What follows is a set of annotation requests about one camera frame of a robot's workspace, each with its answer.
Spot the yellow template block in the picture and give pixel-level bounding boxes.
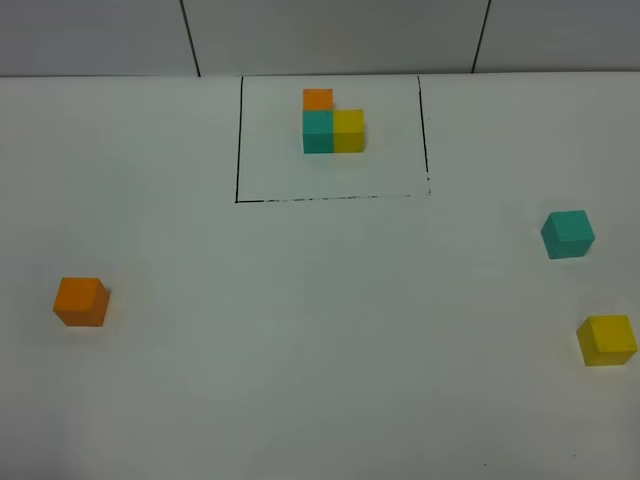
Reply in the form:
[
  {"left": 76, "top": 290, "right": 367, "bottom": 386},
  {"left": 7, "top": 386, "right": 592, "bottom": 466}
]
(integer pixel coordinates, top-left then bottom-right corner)
[{"left": 333, "top": 110, "right": 366, "bottom": 153}]

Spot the orange template block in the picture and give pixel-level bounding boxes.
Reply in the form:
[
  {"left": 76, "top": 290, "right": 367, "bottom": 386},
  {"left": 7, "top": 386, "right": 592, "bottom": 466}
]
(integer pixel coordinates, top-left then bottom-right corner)
[{"left": 303, "top": 89, "right": 334, "bottom": 111}]

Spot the teal template block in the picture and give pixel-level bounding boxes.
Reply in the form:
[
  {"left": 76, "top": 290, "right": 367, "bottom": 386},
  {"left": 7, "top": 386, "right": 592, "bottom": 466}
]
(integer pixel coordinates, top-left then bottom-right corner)
[{"left": 302, "top": 110, "right": 334, "bottom": 154}]

